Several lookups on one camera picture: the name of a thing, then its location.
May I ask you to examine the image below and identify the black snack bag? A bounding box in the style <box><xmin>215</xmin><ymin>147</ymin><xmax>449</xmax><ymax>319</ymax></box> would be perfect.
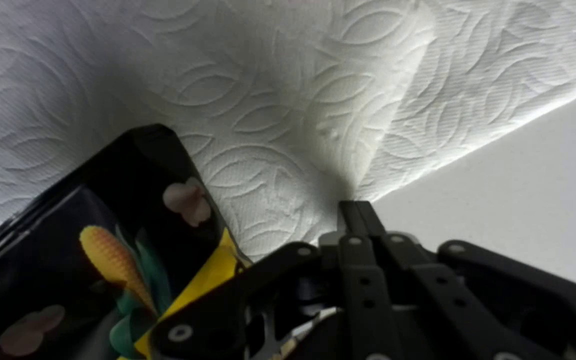
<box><xmin>0</xmin><ymin>124</ymin><xmax>247</xmax><ymax>360</ymax></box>

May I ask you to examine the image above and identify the white paper napkin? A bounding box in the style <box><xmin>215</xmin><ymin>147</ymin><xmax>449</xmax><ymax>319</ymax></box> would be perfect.
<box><xmin>0</xmin><ymin>0</ymin><xmax>576</xmax><ymax>258</ymax></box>

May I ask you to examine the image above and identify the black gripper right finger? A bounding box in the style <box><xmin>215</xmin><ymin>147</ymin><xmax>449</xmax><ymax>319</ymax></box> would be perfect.
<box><xmin>336</xmin><ymin>201</ymin><xmax>576</xmax><ymax>360</ymax></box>

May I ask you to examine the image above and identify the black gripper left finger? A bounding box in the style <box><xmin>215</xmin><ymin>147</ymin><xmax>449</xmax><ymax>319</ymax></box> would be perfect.
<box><xmin>150</xmin><ymin>241</ymin><xmax>342</xmax><ymax>360</ymax></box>

